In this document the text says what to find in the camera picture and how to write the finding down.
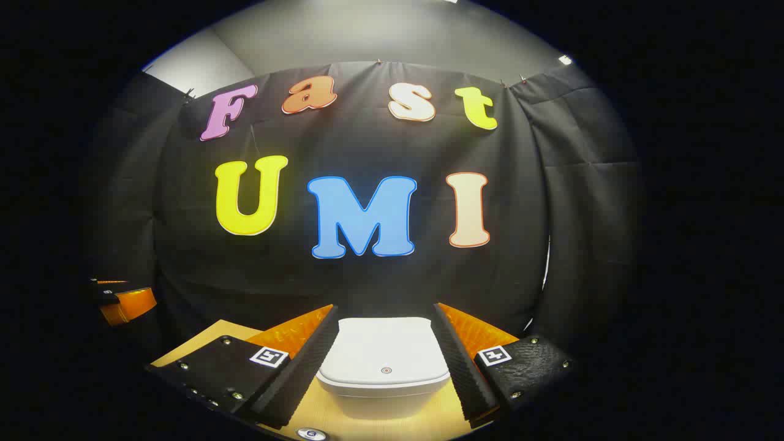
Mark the white desktop garbage bin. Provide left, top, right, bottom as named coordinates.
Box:
left=315, top=317, right=453, bottom=423

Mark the black backdrop cloth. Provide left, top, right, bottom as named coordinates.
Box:
left=80, top=59, right=644, bottom=368

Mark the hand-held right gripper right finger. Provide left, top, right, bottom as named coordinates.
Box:
left=432, top=302, right=576, bottom=429

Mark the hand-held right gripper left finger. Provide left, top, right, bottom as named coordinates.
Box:
left=145, top=303, right=341, bottom=429

